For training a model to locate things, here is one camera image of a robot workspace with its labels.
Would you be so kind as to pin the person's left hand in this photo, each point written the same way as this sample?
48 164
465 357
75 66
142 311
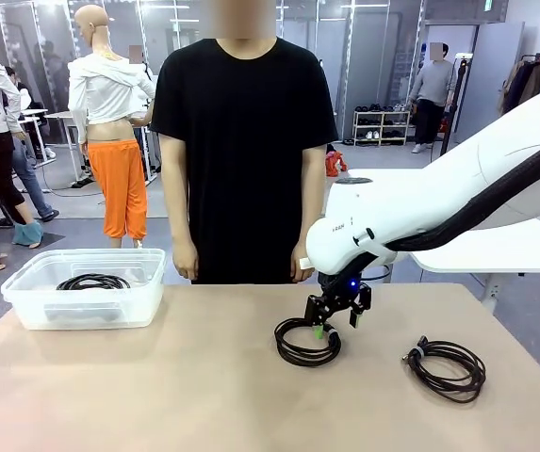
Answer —
297 263

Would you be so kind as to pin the clear plastic storage box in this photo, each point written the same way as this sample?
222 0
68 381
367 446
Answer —
86 311

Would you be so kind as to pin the shoe rack with shoes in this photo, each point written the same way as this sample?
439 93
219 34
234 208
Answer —
381 124

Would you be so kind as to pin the person's left forearm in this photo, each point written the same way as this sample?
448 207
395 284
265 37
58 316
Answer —
311 216

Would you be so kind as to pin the teal cloth bundle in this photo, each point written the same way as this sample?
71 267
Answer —
28 234

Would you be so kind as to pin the white table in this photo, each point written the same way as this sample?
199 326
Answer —
486 254

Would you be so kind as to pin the red toy figure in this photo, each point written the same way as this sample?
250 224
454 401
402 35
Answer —
335 162

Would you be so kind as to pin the person's right hand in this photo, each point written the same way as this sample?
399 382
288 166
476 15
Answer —
185 263

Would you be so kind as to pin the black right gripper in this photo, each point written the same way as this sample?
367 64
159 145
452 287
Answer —
342 287

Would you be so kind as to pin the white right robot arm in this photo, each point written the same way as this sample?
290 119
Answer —
392 212

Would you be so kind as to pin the black tripod pole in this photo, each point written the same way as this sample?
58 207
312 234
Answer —
458 94

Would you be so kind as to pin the person in blue jeans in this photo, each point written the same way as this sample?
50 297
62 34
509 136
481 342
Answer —
31 179

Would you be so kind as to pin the white desk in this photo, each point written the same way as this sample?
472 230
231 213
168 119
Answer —
38 122

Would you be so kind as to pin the person in black t-shirt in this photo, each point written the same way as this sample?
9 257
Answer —
246 165

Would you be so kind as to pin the person in grey sweater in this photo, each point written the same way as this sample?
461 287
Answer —
432 89

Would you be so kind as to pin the clothes rack with coats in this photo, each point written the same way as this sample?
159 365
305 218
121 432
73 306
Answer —
528 85

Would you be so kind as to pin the mannequin with orange trousers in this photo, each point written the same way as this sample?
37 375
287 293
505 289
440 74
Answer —
119 188

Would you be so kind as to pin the person's right forearm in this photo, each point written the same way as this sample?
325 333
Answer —
179 216

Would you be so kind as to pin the grey door panel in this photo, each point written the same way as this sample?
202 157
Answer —
491 70

